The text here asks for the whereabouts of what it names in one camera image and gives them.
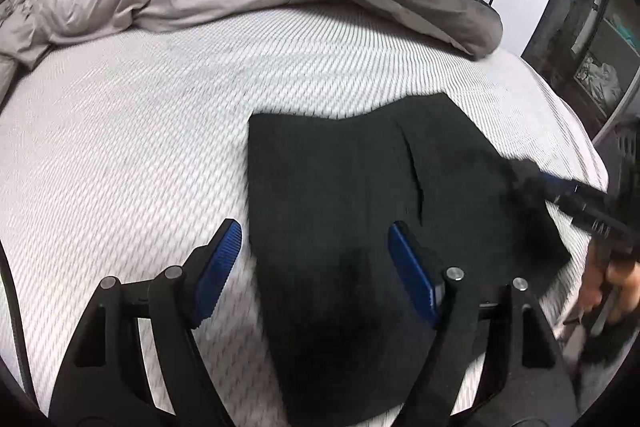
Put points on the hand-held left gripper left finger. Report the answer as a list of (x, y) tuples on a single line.
[(220, 257)]

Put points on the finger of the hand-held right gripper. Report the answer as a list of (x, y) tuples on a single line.
[(550, 184)]

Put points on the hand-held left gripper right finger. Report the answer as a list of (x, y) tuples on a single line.
[(412, 264)]

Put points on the black pants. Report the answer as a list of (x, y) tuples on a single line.
[(340, 217)]

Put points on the person's right hand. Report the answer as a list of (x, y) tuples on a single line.
[(607, 282)]

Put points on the white patterned mattress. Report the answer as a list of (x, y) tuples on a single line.
[(125, 147)]

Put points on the dark shelf cabinet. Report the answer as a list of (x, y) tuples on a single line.
[(585, 22)]

